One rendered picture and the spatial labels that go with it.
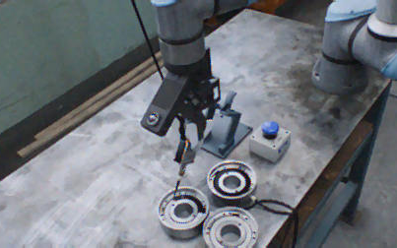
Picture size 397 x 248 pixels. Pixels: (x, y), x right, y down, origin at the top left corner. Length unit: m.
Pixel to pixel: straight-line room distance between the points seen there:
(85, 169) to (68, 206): 0.11
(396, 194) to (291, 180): 1.15
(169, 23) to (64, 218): 0.50
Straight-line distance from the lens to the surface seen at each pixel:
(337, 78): 1.13
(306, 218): 1.17
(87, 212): 0.92
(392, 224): 1.91
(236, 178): 0.88
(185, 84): 0.67
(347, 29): 1.06
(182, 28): 0.62
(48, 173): 1.03
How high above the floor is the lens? 1.49
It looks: 41 degrees down
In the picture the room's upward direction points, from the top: 7 degrees counter-clockwise
